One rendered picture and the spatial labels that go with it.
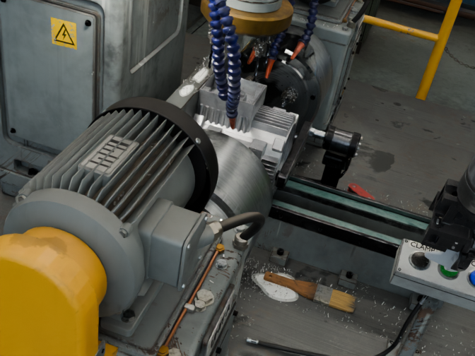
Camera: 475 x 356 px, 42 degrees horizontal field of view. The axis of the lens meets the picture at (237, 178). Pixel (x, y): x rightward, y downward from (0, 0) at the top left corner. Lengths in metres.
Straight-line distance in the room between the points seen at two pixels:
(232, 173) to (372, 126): 1.04
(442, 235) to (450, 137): 1.16
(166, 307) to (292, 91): 0.84
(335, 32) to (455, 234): 0.85
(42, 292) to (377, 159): 1.40
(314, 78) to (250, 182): 0.50
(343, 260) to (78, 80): 0.68
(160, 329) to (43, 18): 0.69
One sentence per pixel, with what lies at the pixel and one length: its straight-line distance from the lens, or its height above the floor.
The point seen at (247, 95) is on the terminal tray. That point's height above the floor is 1.11.
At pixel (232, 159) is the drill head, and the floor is 1.16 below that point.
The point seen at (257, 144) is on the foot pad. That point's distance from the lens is 1.27.
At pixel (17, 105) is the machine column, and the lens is 1.36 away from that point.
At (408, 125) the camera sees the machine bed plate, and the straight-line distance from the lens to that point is 2.10.
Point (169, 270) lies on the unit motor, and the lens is 0.68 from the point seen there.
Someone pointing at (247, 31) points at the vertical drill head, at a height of 1.31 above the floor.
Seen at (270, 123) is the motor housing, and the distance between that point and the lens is 1.30.
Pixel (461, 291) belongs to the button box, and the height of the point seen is 1.05.
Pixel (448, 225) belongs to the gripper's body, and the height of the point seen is 1.21.
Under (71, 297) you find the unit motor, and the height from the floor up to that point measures 1.32.
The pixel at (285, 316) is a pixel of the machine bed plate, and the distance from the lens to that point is 1.30.
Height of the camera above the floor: 1.75
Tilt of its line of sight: 36 degrees down
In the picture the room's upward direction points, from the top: 10 degrees clockwise
